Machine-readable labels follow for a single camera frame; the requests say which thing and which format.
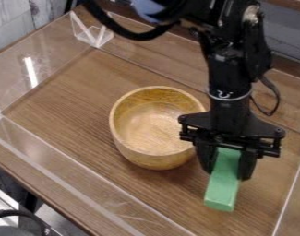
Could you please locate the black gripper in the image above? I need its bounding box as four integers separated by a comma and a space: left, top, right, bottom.
179, 93, 286, 181

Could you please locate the green rectangular block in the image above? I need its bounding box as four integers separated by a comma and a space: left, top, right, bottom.
204, 147, 241, 212

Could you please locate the brown wooden bowl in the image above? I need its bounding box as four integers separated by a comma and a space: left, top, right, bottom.
109, 86, 205, 170

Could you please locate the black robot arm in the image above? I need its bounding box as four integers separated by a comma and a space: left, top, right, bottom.
167, 0, 286, 181

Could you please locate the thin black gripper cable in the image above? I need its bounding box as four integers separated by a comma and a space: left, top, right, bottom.
250, 77, 282, 117

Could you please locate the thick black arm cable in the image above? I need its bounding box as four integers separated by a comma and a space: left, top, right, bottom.
82, 0, 183, 41

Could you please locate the clear acrylic corner bracket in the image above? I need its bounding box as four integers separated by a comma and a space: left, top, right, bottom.
70, 11, 114, 48

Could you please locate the black metal table bracket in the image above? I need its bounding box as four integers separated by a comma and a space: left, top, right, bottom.
17, 202, 65, 236

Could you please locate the black cable under table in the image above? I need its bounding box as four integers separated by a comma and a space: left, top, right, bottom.
0, 209, 52, 236

